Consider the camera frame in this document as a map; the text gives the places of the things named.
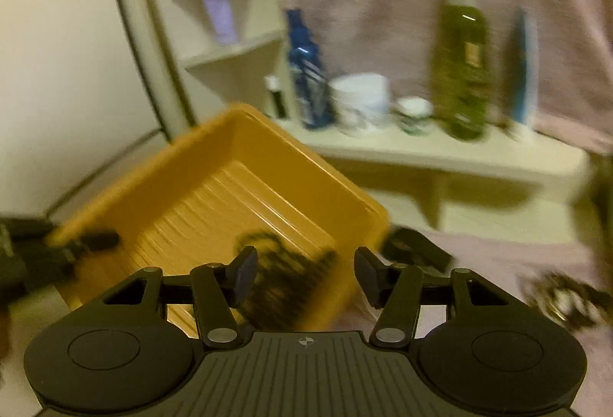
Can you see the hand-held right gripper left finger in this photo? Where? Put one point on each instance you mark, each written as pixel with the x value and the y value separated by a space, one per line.
pixel 244 276

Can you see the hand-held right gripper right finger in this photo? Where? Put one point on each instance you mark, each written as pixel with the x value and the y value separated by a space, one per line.
pixel 368 276

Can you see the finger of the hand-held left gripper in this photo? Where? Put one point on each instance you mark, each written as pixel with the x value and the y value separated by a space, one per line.
pixel 98 241

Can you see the black fitness band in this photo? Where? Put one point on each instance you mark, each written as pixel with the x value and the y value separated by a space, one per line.
pixel 416 249

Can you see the orange plastic tray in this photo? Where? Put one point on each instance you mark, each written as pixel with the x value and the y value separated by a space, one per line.
pixel 268 187

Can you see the pink fluffy blanket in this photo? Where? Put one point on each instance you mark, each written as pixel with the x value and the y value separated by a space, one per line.
pixel 479 283

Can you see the cream shelf unit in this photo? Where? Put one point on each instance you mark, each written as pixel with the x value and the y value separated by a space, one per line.
pixel 431 153

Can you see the small green jar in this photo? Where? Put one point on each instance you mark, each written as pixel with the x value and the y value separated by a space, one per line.
pixel 414 115

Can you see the white cream jar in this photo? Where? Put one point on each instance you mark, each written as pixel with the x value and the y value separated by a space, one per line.
pixel 359 101

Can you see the white and black lip balm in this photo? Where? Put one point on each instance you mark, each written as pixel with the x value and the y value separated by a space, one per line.
pixel 277 101

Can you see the blue spray bottle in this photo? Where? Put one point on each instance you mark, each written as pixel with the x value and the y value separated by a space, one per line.
pixel 306 72

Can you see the green spray bottle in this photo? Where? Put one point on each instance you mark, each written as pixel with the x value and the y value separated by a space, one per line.
pixel 459 72

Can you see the white and blue tube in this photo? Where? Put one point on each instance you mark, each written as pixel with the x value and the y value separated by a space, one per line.
pixel 522 77

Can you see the purple tube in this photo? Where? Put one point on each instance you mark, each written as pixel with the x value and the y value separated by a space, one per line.
pixel 220 10

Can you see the pink hanging towel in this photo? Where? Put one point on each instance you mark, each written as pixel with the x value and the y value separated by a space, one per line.
pixel 383 15

